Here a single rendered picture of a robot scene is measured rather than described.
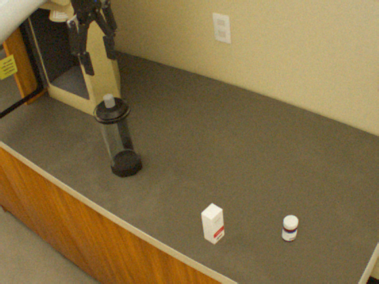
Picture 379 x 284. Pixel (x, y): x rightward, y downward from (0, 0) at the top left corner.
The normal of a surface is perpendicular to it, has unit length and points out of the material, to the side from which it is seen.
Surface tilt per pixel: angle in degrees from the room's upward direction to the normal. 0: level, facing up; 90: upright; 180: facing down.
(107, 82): 90
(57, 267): 0
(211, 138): 0
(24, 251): 0
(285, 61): 90
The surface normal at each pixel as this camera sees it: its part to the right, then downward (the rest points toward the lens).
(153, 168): -0.11, -0.74
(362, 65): -0.59, 0.58
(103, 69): 0.80, 0.33
